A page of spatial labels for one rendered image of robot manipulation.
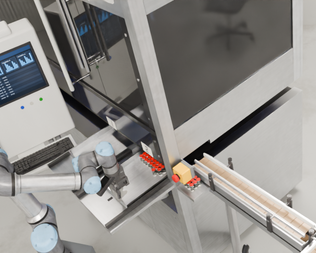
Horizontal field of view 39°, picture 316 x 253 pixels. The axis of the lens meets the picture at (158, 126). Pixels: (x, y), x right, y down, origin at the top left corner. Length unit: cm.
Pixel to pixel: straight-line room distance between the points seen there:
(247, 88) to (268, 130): 41
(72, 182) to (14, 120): 102
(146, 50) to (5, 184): 77
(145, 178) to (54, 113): 83
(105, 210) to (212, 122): 70
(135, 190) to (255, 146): 76
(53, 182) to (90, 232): 154
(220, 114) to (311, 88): 211
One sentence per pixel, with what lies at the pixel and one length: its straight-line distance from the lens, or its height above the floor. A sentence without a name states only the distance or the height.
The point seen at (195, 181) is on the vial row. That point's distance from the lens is 220.
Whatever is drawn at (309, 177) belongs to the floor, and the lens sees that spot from 344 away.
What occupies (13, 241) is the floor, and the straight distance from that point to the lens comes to 362.
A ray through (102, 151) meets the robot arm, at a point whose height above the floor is 126.
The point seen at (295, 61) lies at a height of 111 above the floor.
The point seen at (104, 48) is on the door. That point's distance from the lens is 209.
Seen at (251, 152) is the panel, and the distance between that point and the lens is 261.
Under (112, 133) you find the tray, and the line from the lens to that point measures 268.
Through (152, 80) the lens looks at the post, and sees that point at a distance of 186.
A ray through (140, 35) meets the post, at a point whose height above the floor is 174.
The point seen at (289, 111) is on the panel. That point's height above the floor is 80.
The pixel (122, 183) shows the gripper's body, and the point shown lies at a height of 102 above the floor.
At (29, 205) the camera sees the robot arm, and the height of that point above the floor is 112.
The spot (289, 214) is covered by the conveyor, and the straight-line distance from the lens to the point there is 203.
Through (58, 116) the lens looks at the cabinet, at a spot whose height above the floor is 94.
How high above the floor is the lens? 253
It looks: 39 degrees down
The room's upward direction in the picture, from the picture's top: 15 degrees counter-clockwise
